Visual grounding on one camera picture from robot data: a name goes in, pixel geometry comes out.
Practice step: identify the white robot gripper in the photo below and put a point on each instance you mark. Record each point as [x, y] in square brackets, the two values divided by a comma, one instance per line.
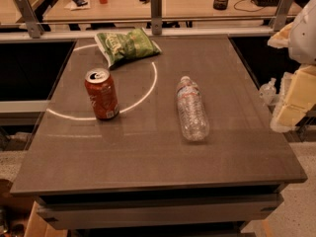
[304, 39]

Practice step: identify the clear plastic water bottle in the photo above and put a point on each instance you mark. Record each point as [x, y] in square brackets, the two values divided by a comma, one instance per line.
[192, 116]

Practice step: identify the small clear bottle left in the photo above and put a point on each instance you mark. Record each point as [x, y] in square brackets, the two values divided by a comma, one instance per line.
[268, 91]

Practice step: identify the black mesh cup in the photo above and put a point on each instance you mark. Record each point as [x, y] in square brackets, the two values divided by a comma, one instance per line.
[220, 4]

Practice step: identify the green chip bag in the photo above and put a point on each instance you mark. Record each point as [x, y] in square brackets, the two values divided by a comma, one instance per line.
[135, 44]

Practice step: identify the red soda can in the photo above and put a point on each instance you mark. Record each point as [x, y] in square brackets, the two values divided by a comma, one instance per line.
[101, 90]

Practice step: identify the wooden background desk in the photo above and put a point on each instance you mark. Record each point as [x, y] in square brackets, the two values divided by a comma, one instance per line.
[136, 11]

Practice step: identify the grey metal bracket right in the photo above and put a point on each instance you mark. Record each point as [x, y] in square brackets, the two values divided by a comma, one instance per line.
[278, 21]

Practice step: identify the grey metal bracket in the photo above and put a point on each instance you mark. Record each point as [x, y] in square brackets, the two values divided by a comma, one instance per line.
[34, 27]
[278, 21]
[156, 17]

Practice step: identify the grey metal bracket middle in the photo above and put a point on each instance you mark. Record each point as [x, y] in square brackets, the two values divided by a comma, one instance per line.
[156, 17]

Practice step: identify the grey table drawer frame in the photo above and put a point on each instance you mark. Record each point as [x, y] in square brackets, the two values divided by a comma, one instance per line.
[160, 207]

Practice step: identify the grey metal bracket left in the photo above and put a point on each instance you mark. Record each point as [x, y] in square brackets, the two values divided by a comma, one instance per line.
[34, 27]

